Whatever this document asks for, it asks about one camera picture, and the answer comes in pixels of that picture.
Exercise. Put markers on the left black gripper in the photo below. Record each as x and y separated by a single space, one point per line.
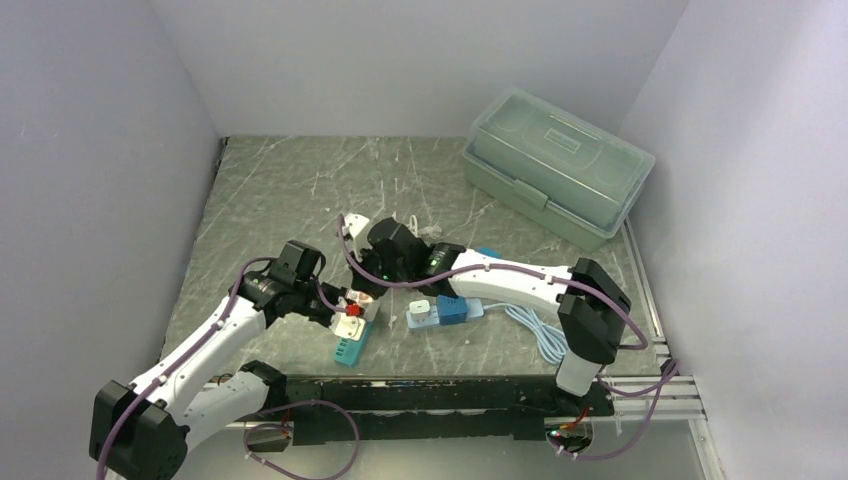
338 296

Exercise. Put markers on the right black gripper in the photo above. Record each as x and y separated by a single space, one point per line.
361 285

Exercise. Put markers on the white cube socket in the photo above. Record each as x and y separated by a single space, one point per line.
364 298

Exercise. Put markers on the small white charger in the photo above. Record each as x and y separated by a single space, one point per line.
419 310

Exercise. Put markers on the teal power strip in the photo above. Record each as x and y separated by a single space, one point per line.
348 352

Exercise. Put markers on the blue cube adapter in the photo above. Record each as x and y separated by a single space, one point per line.
451 310

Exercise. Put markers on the white blue charger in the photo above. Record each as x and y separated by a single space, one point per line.
489 253

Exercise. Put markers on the light blue power strip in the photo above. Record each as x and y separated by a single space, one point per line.
550 340

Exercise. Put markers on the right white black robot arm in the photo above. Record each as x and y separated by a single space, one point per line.
592 310

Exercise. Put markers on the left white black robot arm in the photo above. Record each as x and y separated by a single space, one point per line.
146 428

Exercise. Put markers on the green plastic toolbox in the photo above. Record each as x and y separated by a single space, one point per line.
564 173

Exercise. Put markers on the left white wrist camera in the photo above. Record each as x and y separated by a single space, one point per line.
352 327

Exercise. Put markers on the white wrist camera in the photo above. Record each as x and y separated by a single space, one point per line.
352 327
355 230

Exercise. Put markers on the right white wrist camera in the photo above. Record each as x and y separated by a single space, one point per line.
355 230

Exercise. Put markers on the black base frame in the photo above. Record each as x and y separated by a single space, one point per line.
342 408

